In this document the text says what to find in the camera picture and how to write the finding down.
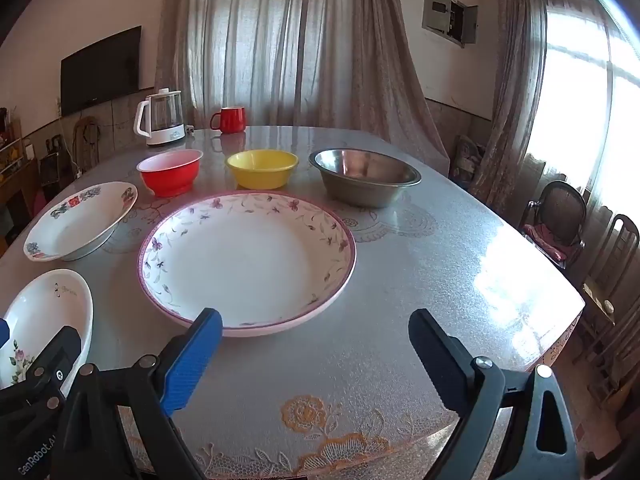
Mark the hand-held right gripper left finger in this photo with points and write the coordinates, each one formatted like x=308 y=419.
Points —
x=192 y=360

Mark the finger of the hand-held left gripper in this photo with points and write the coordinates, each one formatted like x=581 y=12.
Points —
x=3 y=331
x=62 y=352

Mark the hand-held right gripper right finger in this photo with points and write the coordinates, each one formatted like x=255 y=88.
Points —
x=440 y=360

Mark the white rose print plate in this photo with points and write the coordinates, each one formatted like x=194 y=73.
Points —
x=50 y=310

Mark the large pink-rimmed floral plate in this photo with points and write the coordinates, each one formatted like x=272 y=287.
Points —
x=250 y=265

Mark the blue red floral plate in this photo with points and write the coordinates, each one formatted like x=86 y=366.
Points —
x=75 y=225

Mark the red plastic bowl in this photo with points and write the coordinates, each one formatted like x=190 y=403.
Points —
x=170 y=177

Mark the stainless steel bowl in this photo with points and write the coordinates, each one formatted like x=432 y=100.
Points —
x=360 y=190

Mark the yellow plastic bowl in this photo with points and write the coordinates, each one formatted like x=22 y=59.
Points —
x=262 y=175

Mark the red seat cushion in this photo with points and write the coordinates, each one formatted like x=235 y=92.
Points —
x=547 y=240

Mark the dark wicker-back chair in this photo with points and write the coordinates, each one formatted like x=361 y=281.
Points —
x=562 y=210

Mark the pile of printed bags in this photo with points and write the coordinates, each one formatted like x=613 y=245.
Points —
x=467 y=157

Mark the tall-back wooden chair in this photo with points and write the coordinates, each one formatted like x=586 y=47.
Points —
x=80 y=135

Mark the dark slatted wooden chair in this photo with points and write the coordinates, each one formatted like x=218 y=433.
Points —
x=622 y=240

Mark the white glass electric kettle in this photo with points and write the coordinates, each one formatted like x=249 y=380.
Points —
x=165 y=135

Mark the red mug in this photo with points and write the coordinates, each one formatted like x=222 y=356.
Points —
x=232 y=121

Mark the narrow beige sheer curtain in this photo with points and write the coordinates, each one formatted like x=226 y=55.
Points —
x=515 y=85

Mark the wide beige sheer curtain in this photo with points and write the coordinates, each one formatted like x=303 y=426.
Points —
x=280 y=50

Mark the grey electrical panel box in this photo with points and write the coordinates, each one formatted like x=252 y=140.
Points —
x=437 y=10

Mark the black wall television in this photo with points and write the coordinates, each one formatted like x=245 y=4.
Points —
x=100 y=72

